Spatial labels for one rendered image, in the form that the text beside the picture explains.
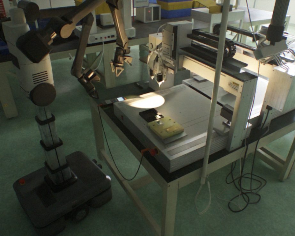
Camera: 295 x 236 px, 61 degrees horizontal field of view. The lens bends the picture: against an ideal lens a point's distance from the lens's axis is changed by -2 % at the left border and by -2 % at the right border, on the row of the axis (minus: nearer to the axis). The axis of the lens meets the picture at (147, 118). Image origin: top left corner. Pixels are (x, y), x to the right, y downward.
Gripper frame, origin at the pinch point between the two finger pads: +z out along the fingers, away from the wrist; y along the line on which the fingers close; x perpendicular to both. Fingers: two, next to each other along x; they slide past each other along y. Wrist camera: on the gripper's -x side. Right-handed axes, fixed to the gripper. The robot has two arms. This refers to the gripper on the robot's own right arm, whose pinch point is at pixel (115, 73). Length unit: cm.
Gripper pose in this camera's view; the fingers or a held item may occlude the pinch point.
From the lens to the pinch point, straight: 199.2
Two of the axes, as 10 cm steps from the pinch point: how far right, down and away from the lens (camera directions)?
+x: -8.7, 0.0, -4.9
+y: -4.3, -4.9, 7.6
